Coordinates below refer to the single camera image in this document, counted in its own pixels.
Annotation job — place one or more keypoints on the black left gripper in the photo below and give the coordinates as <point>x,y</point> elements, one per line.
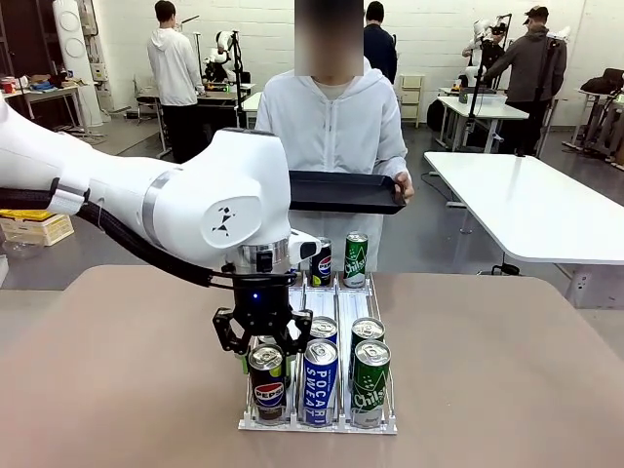
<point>263,302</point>

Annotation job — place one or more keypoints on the blue Pocari Sweat can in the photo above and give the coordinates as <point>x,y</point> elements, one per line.
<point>324,327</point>
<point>321,385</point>

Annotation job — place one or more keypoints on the black plastic tray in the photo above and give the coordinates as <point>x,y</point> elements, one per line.
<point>341,195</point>

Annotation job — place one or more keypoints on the person's white-sleeved left forearm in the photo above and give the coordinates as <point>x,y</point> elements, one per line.
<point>392,166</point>

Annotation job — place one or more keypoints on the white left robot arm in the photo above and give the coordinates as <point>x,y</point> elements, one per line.
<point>219,185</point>

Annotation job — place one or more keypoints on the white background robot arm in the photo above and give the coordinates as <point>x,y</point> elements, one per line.
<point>480,39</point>
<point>222,53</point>

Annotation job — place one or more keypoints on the person in white jacket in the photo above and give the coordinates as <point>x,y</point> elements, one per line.
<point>336,131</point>

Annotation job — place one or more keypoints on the person's left hand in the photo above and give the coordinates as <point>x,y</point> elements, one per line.
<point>405,187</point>

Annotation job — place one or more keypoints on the white can dispenser rack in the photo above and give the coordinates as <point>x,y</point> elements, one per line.
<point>351,304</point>

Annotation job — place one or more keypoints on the green Chilsung can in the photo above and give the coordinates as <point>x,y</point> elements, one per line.
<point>356,263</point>
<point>368,329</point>
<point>370,390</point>

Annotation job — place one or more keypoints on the small white background table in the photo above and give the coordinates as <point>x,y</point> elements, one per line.
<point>251,102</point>

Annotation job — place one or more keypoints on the white drawer cart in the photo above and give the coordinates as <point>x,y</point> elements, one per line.
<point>412,97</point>

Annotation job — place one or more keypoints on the bystander in white hoodie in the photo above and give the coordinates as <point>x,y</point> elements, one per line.
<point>173,63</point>

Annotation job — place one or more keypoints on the large white table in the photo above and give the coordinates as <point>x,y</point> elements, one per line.
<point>526,205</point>

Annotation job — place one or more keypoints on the bystander in navy top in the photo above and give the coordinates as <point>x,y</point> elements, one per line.
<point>380,49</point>

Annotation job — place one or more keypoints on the long white background table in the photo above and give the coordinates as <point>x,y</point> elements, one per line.
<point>492,107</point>

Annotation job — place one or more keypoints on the cluttered white side table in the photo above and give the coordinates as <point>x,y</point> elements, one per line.
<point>49,92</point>

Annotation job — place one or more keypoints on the tall white air conditioner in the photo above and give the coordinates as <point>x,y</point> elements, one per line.
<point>73,49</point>

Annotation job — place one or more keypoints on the red cup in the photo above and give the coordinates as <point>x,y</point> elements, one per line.
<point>8,85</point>

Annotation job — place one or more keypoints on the bystander in grey jacket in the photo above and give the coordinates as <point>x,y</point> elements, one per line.
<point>531,68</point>

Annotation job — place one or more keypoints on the black bag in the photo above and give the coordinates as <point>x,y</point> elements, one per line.
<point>604,80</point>

